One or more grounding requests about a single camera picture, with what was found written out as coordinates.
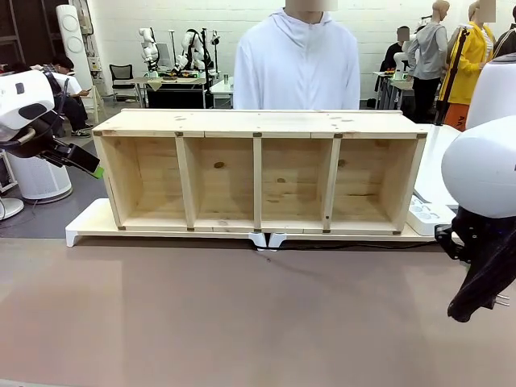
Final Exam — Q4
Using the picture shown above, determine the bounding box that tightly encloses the mannequin in grey hoodie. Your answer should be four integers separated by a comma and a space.
407, 0, 451, 125

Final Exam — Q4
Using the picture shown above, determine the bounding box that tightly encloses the tall white standing air conditioner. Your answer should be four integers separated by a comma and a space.
55, 4, 90, 96

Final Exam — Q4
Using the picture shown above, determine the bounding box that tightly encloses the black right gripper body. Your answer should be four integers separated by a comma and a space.
434, 207, 516, 265

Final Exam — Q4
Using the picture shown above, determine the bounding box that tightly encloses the white background table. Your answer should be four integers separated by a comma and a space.
210, 75, 235, 110

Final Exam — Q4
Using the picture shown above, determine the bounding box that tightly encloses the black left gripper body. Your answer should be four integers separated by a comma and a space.
0, 114, 81, 169

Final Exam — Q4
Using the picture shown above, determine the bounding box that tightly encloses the black sleeved robot arm cable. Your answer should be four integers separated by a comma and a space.
446, 237, 516, 323

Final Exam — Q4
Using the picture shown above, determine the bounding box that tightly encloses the person in white hoodie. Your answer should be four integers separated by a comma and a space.
233, 0, 361, 111

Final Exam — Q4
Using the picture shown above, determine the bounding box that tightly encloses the dark background workbench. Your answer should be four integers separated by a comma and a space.
144, 74, 213, 109

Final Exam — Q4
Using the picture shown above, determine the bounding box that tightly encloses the white power strip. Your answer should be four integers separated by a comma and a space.
406, 196, 460, 238

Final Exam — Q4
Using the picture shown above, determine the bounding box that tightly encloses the white fan base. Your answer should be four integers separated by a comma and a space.
0, 193, 25, 222

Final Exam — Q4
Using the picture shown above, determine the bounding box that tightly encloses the white cylindrical air purifier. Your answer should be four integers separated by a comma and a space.
6, 148, 73, 205

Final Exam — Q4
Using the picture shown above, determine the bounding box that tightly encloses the mannequin in dark jacket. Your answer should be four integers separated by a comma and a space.
492, 15, 516, 65

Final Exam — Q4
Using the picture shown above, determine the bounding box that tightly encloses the black mesh office chair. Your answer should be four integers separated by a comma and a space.
109, 64, 141, 104

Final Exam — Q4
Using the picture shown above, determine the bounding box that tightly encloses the black yellow tripod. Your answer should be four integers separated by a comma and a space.
436, 23, 472, 127

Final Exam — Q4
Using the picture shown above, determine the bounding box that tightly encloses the person in black shirt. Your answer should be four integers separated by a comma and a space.
378, 26, 411, 110

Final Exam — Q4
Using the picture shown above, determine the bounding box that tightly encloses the wooden four-compartment shelf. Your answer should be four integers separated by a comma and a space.
91, 107, 428, 235

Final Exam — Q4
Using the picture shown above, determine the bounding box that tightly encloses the small wooden step stool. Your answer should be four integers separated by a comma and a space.
85, 84, 106, 127

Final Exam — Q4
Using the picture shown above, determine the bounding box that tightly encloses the mannequin in yellow jacket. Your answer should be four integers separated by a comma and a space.
443, 0, 497, 132

